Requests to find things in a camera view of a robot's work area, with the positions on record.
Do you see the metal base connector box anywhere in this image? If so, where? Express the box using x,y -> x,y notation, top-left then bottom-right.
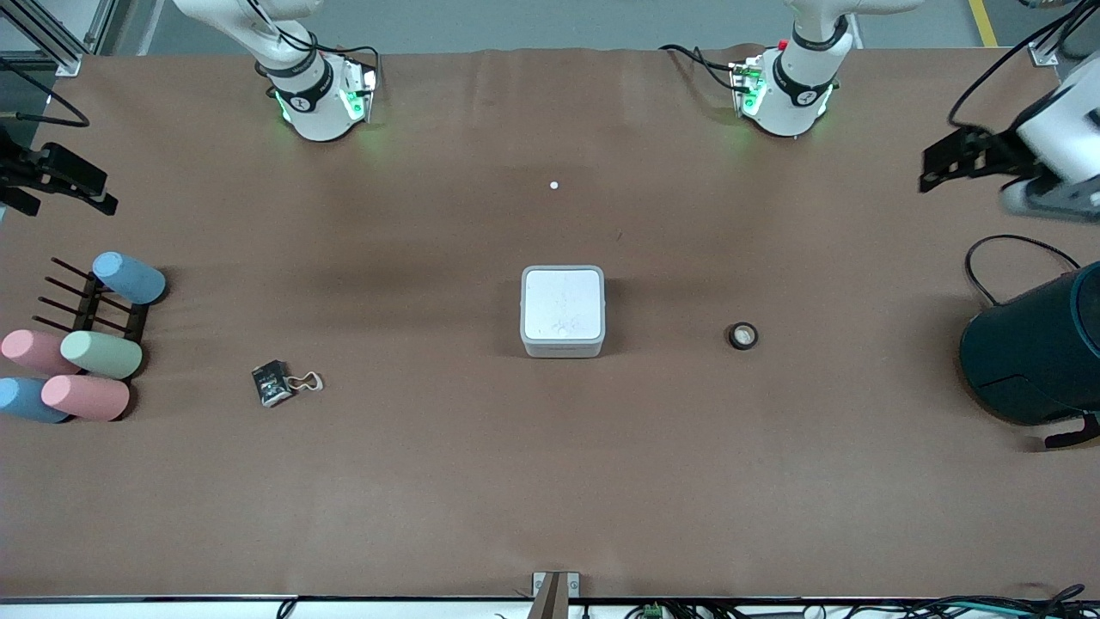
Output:
339,58 -> 381,123
729,58 -> 767,119

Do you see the black curved foot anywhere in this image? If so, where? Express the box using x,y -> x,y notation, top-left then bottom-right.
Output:
1043,413 -> 1100,450

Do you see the metal table edge bracket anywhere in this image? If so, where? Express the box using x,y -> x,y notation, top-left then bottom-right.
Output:
531,572 -> 582,619

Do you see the white square lidded bin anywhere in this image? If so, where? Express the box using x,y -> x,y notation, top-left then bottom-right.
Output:
519,265 -> 607,359

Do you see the black base cable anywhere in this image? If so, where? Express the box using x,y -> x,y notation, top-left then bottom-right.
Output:
659,43 -> 742,92

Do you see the black silver wrapper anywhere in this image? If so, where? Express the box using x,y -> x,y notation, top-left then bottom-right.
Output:
251,359 -> 325,408

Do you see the pale green foam cylinder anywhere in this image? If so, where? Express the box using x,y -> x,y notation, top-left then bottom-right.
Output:
60,330 -> 144,381

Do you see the aluminium frame profile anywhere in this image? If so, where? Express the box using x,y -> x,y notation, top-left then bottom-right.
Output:
1027,0 -> 1100,68
0,0 -> 119,78

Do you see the dark teal cylindrical container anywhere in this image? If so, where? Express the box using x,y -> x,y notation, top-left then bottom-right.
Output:
959,261 -> 1100,427

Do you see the black rod rack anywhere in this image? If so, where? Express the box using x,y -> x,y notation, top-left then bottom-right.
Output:
36,255 -> 150,345

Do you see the thin black looped cable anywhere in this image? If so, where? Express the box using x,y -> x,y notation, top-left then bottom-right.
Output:
963,234 -> 1082,307

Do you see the light blue foam cylinder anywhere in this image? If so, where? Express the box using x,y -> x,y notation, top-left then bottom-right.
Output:
0,377 -> 70,425
92,251 -> 168,306

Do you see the pink foam cylinder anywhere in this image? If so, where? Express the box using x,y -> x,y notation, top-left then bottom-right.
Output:
41,375 -> 131,423
0,330 -> 81,377

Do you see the black cable bundle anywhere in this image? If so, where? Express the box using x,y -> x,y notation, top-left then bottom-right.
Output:
902,585 -> 1100,619

